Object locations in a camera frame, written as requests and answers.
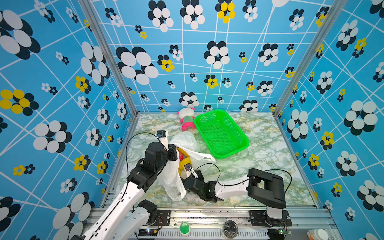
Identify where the white plastic bag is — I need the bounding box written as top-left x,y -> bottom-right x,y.
158,131 -> 216,202

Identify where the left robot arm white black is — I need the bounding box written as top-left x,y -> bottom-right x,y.
72,142 -> 179,240

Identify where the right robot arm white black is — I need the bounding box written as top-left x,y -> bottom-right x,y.
183,169 -> 287,220

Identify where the green push button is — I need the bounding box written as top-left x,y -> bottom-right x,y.
179,222 -> 191,236

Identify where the pink white plush toy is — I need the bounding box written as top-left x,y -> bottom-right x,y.
177,108 -> 196,131

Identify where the green plastic mesh basket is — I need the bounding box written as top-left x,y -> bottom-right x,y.
194,110 -> 250,159

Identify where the round silver knob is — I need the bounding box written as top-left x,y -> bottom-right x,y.
221,220 -> 239,240

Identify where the white orange container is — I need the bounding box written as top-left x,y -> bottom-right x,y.
307,229 -> 329,240

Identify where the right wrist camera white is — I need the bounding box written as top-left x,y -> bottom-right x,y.
184,163 -> 198,179

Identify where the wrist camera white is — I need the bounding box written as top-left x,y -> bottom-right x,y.
157,130 -> 169,151
184,163 -> 198,179

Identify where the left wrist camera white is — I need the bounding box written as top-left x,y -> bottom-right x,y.
157,130 -> 169,151

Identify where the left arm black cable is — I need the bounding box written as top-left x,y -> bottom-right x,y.
125,131 -> 160,187

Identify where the aluminium front rail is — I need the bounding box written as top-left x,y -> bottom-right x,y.
128,206 -> 342,240

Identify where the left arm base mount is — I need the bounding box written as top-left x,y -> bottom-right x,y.
138,200 -> 171,227

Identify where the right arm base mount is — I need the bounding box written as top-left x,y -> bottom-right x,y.
248,210 -> 293,228

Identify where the aluminium frame post left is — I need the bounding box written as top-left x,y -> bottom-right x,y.
79,0 -> 138,119

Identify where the aluminium frame post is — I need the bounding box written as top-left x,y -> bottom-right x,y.
79,0 -> 138,119
273,0 -> 348,118

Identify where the aluminium frame post right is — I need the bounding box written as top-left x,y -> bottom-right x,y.
273,0 -> 348,118

